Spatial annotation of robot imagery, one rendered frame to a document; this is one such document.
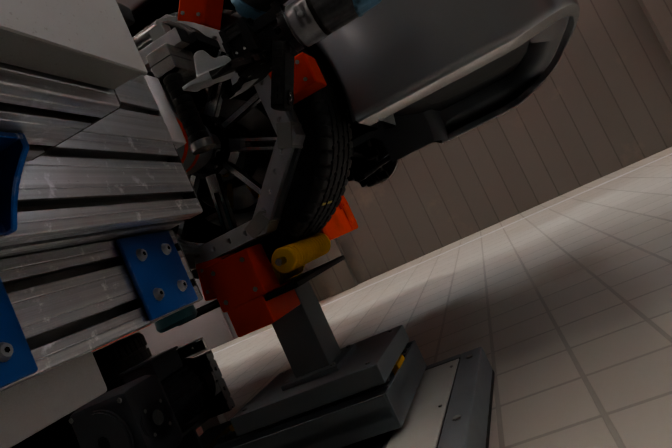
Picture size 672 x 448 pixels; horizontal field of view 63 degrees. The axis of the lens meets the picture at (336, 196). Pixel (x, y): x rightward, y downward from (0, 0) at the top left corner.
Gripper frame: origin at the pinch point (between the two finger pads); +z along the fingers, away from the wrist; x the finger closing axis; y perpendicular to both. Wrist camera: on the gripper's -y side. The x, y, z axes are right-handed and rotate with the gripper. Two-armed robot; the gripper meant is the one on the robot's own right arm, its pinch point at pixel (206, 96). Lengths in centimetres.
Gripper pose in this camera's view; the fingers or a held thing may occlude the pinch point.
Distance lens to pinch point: 101.7
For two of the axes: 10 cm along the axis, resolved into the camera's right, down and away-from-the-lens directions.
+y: -4.2, -9.0, 0.7
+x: -3.1, 0.6, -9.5
